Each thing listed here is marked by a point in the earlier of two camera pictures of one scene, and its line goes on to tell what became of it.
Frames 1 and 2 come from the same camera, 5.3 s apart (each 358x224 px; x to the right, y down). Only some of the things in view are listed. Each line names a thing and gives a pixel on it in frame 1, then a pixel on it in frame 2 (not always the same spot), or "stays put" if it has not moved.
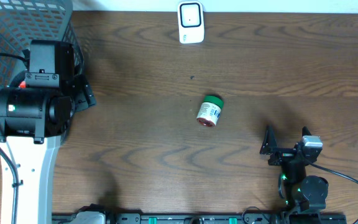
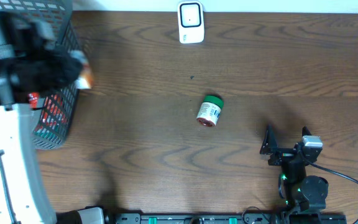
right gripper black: [283, 154] stays put
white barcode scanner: [191, 22] stays put
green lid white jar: [209, 111] stays put
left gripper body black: [83, 93] → [46, 71]
